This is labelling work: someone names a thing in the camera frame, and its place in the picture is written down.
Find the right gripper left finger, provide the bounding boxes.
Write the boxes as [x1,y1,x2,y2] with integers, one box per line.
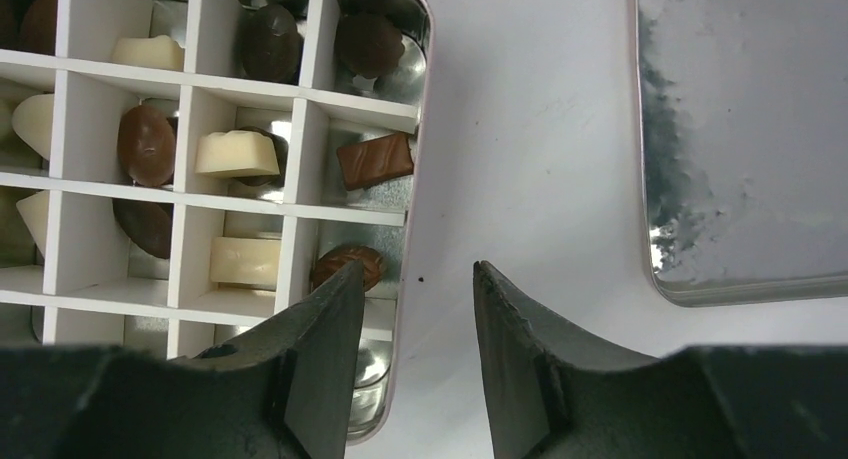
[1,261,364,458]

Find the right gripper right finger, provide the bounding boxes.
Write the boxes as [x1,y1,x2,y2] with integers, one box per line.
[474,261,847,458]

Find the pink compartment box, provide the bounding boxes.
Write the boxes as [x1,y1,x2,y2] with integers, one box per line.
[1,0,435,444]

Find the silver tin lid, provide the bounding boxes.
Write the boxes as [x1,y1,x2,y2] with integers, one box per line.
[633,0,847,307]

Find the white chocolate centre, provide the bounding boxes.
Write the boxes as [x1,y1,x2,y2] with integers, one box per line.
[195,130,280,178]

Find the brown rectangular chocolate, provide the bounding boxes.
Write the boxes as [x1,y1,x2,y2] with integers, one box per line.
[336,132,414,191]

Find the brown oval chocolate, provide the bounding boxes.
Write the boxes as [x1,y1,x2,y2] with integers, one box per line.
[116,105,176,187]

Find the white chocolate lower left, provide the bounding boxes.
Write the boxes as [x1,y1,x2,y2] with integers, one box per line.
[16,190,50,254]

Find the dark oval chocolate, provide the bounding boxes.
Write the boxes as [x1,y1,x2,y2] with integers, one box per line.
[239,4,302,83]

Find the dark round chocolate corner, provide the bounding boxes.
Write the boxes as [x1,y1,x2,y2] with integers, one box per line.
[334,13,405,79]

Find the white chocolate top row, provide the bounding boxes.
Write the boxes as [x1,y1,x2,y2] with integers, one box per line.
[110,35,185,71]

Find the white chocolate left middle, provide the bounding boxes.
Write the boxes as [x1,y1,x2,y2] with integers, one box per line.
[12,93,55,160]

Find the brown chocolate top left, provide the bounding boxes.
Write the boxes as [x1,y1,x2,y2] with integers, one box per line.
[18,0,58,56]

